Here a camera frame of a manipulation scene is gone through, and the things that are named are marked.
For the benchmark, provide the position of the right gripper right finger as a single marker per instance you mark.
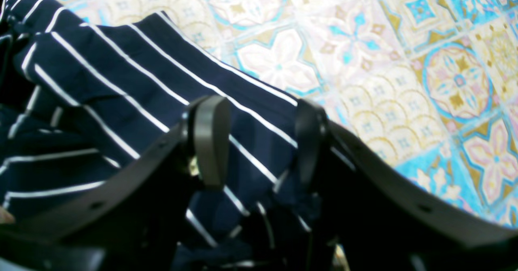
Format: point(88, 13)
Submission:
point(384, 221)

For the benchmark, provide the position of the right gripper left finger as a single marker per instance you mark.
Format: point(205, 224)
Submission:
point(133, 221)

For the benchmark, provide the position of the navy white striped T-shirt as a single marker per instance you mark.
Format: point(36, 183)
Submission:
point(80, 102)

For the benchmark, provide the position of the patterned pastel tablecloth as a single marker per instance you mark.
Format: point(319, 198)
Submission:
point(430, 85)

